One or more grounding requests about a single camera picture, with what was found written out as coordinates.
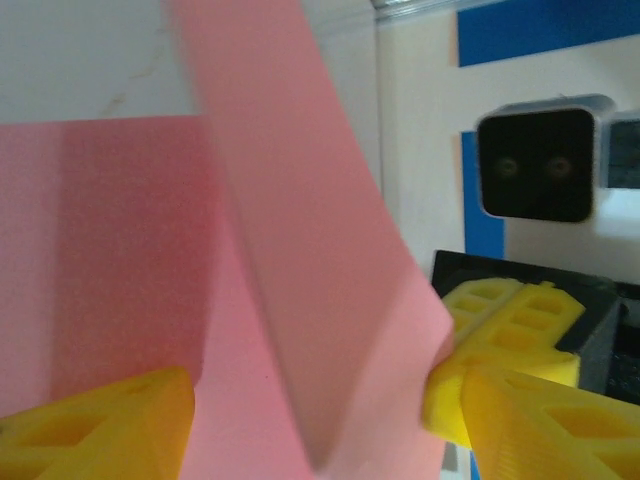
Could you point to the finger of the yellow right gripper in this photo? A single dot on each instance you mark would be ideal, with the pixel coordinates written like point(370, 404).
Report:
point(480, 305)
point(520, 330)

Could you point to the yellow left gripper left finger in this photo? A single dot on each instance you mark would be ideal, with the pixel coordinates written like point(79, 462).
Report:
point(100, 430)

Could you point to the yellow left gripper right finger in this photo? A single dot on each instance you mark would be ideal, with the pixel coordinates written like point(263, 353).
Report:
point(550, 435)

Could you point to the pink paper sheet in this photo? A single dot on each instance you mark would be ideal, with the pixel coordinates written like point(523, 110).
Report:
point(300, 250)

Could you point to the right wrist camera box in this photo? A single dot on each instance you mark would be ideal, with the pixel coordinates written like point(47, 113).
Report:
point(535, 165)

